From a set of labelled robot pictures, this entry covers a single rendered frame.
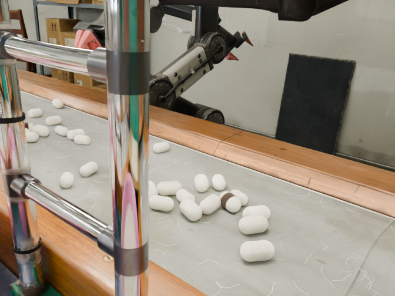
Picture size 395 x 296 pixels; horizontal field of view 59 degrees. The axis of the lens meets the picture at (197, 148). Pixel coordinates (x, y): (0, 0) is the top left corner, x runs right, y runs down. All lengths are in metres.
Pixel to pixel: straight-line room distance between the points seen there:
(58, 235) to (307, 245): 0.28
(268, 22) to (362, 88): 0.80
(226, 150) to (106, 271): 0.37
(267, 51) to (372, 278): 2.36
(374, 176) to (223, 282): 0.34
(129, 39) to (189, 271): 0.26
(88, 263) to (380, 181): 0.44
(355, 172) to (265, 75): 2.15
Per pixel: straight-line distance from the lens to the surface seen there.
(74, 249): 0.38
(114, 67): 0.19
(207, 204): 0.46
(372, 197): 0.57
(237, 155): 0.63
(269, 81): 2.70
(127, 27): 0.18
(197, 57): 1.18
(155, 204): 0.47
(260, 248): 0.39
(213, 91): 2.97
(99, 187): 0.54
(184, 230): 0.44
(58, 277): 0.40
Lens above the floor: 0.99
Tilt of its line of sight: 22 degrees down
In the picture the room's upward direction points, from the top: 3 degrees clockwise
